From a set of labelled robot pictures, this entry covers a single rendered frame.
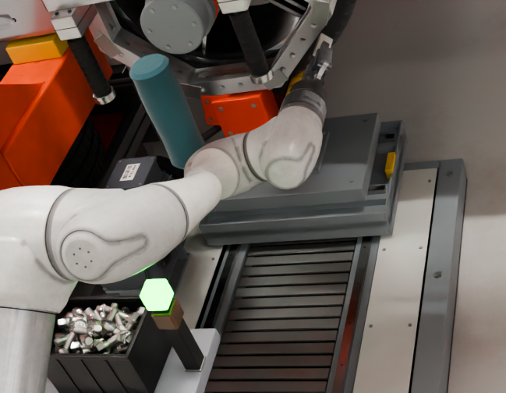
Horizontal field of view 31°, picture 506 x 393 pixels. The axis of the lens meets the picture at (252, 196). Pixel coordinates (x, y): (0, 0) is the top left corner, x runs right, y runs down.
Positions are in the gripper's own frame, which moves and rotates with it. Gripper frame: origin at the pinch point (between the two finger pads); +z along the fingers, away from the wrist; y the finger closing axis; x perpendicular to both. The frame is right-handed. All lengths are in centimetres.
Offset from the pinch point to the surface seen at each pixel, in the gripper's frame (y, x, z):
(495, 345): -25, -65, -30
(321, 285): -50, -32, -15
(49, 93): -44, 47, -7
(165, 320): -14, 8, -71
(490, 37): -30, -60, 93
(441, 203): -29, -50, 9
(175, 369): -28, 1, -70
